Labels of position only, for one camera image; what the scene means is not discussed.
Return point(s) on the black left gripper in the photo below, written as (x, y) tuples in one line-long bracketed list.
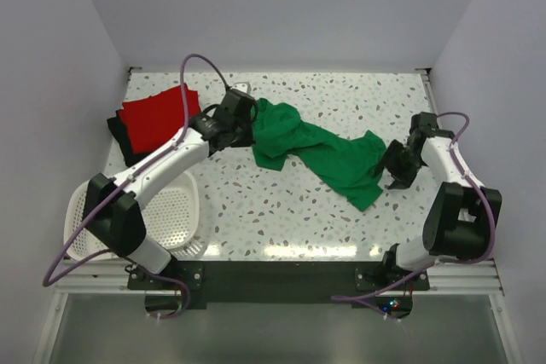
[(250, 137)]

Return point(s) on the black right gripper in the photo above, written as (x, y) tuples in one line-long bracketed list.
[(403, 179)]

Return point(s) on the green t shirt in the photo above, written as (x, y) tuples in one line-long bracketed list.
[(344, 165)]

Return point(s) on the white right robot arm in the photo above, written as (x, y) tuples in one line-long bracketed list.
[(461, 224)]

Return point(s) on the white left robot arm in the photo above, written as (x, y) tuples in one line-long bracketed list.
[(113, 205)]

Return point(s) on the folded red t shirt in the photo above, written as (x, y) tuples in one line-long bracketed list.
[(152, 121)]

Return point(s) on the white plastic basket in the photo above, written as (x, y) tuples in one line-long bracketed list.
[(171, 218)]

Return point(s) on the folded black t shirt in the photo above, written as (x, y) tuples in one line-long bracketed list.
[(120, 135)]

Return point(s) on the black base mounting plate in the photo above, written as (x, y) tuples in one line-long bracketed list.
[(196, 284)]

